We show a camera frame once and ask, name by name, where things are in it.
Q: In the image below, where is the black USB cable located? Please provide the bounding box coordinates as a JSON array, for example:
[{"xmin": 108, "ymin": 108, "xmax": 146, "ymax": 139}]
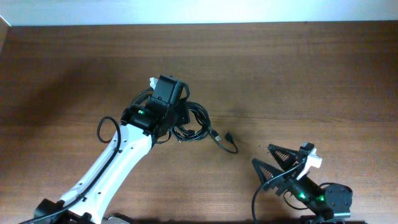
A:
[{"xmin": 170, "ymin": 101, "xmax": 239, "ymax": 155}]

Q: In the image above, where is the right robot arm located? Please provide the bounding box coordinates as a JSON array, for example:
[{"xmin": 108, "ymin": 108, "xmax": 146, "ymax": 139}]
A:
[{"xmin": 251, "ymin": 141, "xmax": 353, "ymax": 223}]

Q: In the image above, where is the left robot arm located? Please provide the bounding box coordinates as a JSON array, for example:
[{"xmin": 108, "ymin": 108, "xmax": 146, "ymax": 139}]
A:
[{"xmin": 30, "ymin": 75, "xmax": 190, "ymax": 223}]

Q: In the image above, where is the right camera cable black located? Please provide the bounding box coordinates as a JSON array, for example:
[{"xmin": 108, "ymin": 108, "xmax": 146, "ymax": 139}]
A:
[{"xmin": 251, "ymin": 164, "xmax": 300, "ymax": 224}]

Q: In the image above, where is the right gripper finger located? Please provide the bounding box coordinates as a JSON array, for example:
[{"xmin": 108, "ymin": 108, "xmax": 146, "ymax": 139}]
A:
[
  {"xmin": 267, "ymin": 144, "xmax": 303, "ymax": 170},
  {"xmin": 252, "ymin": 159, "xmax": 284, "ymax": 184}
]

